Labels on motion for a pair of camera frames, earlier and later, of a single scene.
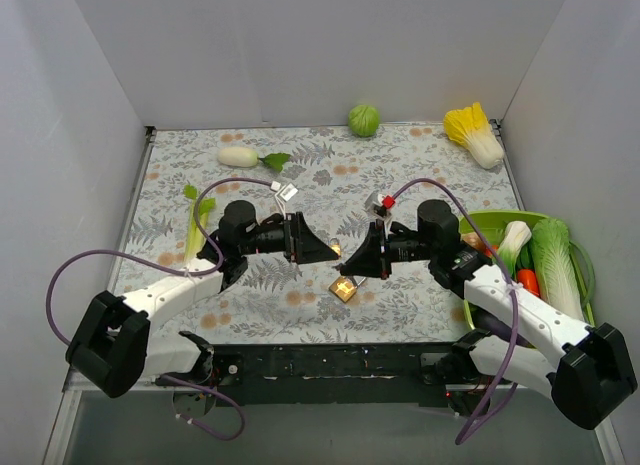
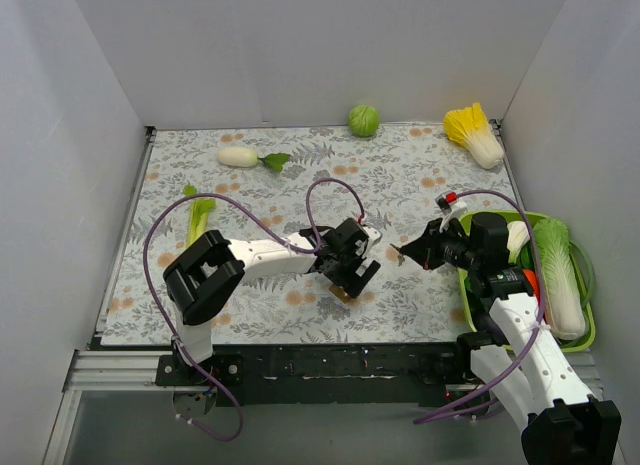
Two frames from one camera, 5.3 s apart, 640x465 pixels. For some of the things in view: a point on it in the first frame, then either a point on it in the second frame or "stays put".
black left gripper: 290,238 → 357,273
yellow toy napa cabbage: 470,127 stays put
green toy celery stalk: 195,236 stays put
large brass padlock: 344,288 stays put
